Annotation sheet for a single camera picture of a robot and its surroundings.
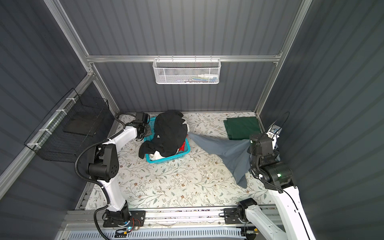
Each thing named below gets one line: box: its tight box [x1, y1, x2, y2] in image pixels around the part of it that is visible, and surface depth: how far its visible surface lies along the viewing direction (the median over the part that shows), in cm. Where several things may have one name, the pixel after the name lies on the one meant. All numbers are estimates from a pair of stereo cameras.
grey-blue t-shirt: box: [188, 132, 251, 189], surface depth 87 cm
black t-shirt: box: [138, 110, 188, 159], surface depth 95 cm
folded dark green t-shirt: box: [223, 116, 262, 140], surface depth 113 cm
